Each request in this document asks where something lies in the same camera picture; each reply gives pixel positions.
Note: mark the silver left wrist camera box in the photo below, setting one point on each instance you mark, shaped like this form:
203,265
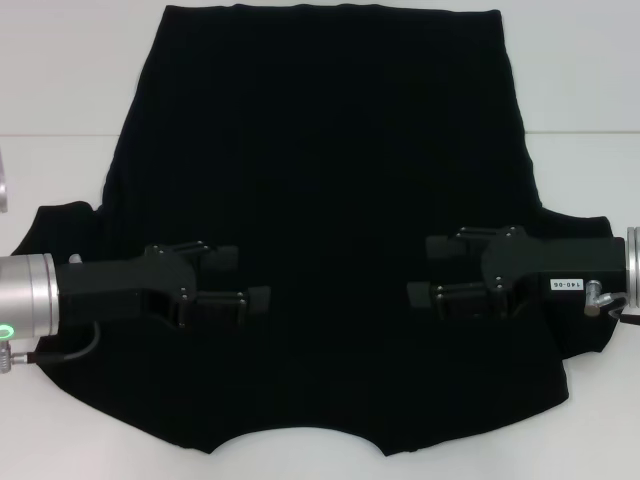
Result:
2,185

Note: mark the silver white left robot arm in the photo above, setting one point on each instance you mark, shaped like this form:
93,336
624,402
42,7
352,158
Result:
27,297

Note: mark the black t-shirt with FREE print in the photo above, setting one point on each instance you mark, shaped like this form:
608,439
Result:
330,150

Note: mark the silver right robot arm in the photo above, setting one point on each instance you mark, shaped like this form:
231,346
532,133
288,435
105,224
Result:
634,267

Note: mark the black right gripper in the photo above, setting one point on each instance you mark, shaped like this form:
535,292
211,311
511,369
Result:
565,260

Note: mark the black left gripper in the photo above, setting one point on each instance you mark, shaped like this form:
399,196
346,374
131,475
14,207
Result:
115,285

